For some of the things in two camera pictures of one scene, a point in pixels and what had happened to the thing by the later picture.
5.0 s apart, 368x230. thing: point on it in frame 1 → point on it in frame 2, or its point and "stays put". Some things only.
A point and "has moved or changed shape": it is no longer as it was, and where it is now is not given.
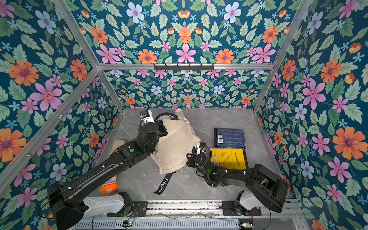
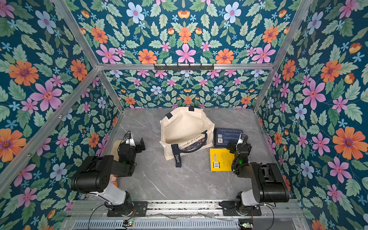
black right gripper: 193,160 → 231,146
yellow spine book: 230,158 stays put
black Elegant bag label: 164,183 → 175,149
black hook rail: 183,67 stays put
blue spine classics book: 229,138 stays put
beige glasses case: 117,144 stays put
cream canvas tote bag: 174,146 has moved or changed shape
